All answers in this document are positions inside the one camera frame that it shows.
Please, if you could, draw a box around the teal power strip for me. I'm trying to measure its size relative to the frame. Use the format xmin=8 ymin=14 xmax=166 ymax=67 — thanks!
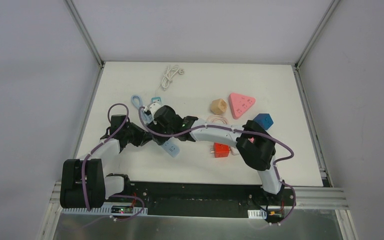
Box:
xmin=151 ymin=96 xmax=162 ymax=104

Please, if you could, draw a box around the yellow plug adapter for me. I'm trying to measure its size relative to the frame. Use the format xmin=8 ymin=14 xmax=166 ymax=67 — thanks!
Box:
xmin=210 ymin=98 xmax=228 ymax=115

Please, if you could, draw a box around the red small adapter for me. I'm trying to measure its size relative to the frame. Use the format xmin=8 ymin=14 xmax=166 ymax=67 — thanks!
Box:
xmin=210 ymin=142 xmax=230 ymax=158

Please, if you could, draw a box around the pink triangular power strip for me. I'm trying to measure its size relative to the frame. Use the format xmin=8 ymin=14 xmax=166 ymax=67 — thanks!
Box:
xmin=228 ymin=92 xmax=256 ymax=120

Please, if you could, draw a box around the blue cube plug adapter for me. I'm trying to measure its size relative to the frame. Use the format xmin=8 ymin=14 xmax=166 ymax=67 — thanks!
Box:
xmin=253 ymin=113 xmax=274 ymax=130

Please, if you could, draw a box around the white power strip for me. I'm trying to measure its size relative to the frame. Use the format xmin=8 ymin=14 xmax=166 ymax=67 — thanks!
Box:
xmin=161 ymin=140 xmax=180 ymax=158

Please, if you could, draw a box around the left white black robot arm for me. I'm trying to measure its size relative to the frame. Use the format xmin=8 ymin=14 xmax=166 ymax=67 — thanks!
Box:
xmin=60 ymin=114 xmax=152 ymax=210

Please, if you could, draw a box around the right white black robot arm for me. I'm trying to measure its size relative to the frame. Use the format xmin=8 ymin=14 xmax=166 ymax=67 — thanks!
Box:
xmin=139 ymin=103 xmax=284 ymax=205

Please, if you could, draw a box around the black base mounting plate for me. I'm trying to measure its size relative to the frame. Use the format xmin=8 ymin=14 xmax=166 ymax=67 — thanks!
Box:
xmin=122 ymin=181 xmax=295 ymax=219

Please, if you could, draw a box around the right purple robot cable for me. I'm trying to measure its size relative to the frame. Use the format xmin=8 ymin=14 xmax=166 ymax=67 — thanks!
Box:
xmin=138 ymin=105 xmax=294 ymax=165

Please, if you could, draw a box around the pink coiled cable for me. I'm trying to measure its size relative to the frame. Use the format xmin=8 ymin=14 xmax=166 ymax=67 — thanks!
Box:
xmin=207 ymin=114 xmax=229 ymax=125

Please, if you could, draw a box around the white coiled cable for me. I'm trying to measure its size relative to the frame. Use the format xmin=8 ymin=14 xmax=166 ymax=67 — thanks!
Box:
xmin=155 ymin=64 xmax=185 ymax=97

